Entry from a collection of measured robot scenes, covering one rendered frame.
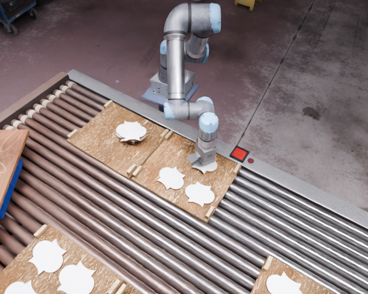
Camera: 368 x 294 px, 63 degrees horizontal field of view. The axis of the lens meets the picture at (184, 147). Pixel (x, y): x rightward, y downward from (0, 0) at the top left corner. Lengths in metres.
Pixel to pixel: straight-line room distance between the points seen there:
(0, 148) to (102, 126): 0.48
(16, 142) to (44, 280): 0.65
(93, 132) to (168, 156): 0.43
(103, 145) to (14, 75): 2.43
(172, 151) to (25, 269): 0.80
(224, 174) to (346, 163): 1.73
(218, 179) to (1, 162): 0.98
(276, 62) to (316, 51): 0.60
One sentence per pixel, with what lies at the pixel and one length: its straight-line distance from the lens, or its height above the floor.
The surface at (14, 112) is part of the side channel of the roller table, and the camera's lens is 1.90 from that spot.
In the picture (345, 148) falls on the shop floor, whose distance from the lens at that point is 3.13.
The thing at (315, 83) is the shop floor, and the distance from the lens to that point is 3.69.
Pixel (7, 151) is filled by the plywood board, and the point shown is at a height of 1.04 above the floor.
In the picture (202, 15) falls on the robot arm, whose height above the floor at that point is 1.51.
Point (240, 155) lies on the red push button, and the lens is 1.54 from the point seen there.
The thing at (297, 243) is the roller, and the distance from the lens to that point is 1.40.
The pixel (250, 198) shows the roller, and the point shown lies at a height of 0.91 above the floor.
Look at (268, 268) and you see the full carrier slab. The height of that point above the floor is 0.96.
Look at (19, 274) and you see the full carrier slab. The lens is 1.38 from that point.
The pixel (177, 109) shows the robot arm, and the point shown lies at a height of 1.24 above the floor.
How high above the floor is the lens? 2.14
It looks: 52 degrees down
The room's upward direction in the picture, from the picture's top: 2 degrees clockwise
